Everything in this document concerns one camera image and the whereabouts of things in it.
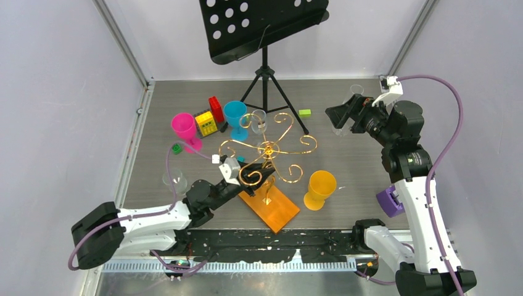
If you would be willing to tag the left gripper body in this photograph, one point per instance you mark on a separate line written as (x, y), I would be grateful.
(229, 187)

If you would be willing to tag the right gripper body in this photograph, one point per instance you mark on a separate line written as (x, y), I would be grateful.
(371, 119)

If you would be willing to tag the gold wine glass rack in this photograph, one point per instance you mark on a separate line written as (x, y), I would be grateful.
(273, 207)

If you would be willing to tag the clear stemless wine glass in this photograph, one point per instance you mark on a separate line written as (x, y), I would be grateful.
(177, 179)

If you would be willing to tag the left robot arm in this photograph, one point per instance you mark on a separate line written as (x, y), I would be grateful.
(107, 230)

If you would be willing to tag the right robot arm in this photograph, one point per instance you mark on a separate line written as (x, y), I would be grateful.
(431, 267)

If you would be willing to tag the tall clear flute glass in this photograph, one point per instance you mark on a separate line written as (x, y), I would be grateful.
(345, 130)

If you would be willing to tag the small clear wine glass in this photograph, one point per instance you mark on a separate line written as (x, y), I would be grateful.
(258, 121)

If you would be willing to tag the light green toy block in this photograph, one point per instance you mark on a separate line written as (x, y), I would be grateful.
(304, 113)

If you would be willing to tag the dark green toy block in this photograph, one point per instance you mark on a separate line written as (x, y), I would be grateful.
(176, 149)

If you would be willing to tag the blue plastic goblet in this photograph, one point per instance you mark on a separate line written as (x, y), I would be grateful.
(233, 112)

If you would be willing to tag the yellow toy block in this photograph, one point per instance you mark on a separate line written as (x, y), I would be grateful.
(205, 123)

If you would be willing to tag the orange plastic goblet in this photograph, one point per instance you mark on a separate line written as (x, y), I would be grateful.
(322, 184)

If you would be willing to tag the pink plastic goblet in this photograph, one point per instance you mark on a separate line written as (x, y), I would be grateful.
(184, 125)

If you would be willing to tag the red toy block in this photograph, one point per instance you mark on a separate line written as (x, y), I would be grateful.
(216, 109)

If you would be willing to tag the purple tape dispenser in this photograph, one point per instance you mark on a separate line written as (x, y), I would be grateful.
(389, 202)

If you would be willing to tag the black music stand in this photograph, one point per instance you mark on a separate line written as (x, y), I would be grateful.
(238, 29)

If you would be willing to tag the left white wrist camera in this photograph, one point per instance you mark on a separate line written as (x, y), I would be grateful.
(229, 168)

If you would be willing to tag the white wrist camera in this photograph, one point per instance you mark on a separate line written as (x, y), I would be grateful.
(229, 168)
(393, 91)

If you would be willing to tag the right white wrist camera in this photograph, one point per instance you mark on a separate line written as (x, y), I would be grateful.
(393, 91)

